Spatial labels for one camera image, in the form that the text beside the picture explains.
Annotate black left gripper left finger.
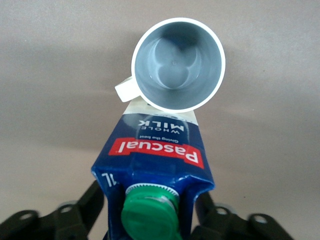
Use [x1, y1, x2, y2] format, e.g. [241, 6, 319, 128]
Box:
[0, 179, 106, 240]

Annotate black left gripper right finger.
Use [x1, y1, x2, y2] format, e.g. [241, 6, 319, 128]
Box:
[191, 191, 296, 240]

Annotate blue whole milk carton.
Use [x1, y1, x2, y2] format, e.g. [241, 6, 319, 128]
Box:
[90, 98, 216, 240]

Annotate cream mug with grey inside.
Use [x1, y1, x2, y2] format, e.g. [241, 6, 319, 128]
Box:
[114, 16, 227, 113]

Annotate brown table cloth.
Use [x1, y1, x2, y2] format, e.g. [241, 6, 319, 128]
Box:
[0, 0, 320, 240]

